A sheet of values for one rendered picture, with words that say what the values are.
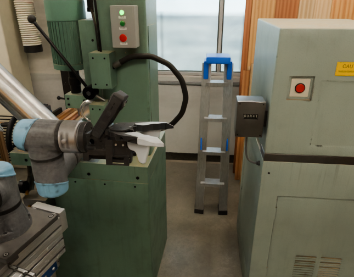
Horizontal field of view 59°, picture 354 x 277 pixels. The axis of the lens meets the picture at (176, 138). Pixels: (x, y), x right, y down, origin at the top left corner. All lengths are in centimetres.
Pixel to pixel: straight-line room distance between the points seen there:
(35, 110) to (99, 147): 24
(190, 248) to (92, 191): 87
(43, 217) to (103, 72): 62
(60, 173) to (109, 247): 105
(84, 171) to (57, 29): 65
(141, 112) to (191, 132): 162
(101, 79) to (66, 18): 31
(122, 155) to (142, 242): 107
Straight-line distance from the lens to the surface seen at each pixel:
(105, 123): 70
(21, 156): 151
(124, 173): 150
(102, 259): 189
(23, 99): 91
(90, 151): 73
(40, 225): 117
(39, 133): 75
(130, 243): 175
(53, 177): 80
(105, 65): 137
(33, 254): 125
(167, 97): 296
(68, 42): 155
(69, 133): 72
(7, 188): 108
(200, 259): 214
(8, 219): 113
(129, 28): 134
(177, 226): 237
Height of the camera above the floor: 151
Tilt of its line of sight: 24 degrees down
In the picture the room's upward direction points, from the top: straight up
